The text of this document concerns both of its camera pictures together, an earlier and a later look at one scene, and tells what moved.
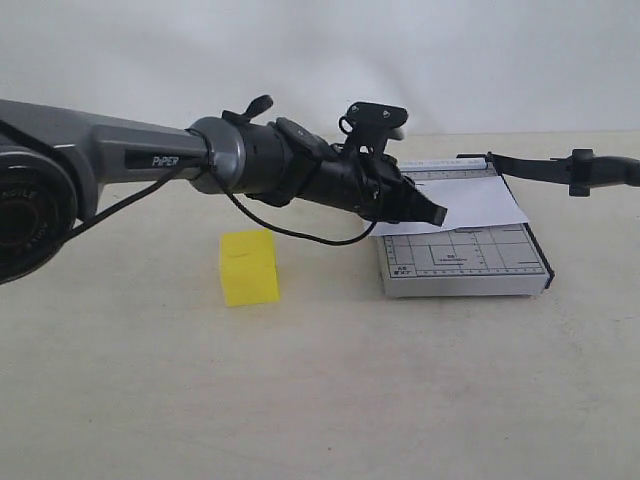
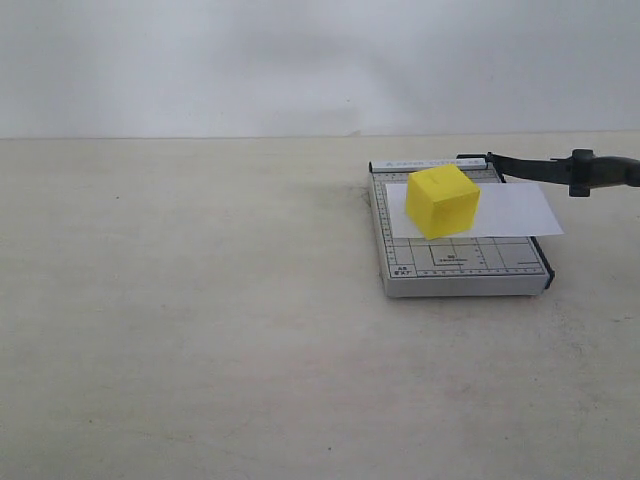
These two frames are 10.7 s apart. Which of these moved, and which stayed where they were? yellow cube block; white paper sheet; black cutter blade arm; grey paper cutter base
Moved: white paper sheet; yellow cube block
Stayed: black cutter blade arm; grey paper cutter base
